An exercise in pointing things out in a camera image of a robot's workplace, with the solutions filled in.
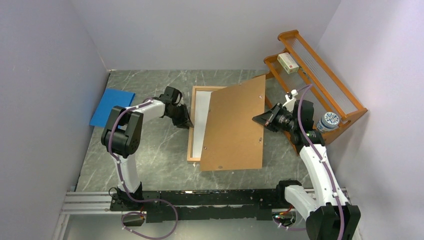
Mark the white red small box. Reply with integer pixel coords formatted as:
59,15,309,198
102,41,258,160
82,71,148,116
277,52,299,74

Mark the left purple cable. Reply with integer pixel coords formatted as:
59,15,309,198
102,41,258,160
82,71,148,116
107,97,179,239

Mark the blue paper sheet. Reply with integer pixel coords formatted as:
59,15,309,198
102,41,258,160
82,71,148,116
89,88,136,128

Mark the light wooden picture frame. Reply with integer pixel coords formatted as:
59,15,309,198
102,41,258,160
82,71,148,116
187,86,225,164

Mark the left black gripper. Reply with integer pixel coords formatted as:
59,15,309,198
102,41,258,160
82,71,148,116
166,103,193,130

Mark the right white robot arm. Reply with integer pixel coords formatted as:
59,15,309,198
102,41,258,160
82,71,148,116
252,89,361,240

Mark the blue white ceramic jar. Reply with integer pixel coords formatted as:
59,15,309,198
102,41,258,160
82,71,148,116
316,111,341,133

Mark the orange wooden shelf rack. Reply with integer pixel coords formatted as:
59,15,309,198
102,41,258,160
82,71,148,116
263,30,368,145

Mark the purple cable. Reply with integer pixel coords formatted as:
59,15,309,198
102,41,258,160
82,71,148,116
273,83,345,240
107,97,179,239

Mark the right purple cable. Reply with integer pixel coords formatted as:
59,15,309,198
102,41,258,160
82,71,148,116
273,83,345,240

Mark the brown cardboard backing board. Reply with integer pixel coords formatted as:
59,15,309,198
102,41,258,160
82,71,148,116
200,75,266,172

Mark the aluminium rail frame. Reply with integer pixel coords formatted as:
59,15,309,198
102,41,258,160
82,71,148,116
52,187,363,240

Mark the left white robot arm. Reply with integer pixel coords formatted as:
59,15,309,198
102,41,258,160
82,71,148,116
101,86,194,210

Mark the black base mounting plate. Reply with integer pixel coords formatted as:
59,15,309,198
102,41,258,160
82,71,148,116
109,188,290,223

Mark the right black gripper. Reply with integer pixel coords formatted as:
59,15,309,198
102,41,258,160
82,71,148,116
252,102,298,133

